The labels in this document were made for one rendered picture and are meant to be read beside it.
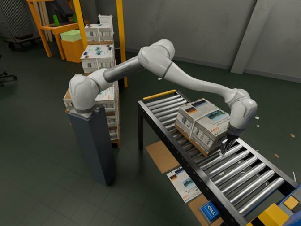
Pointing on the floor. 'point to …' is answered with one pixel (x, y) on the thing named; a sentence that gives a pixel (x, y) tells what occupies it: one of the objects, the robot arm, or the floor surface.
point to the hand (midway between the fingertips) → (222, 152)
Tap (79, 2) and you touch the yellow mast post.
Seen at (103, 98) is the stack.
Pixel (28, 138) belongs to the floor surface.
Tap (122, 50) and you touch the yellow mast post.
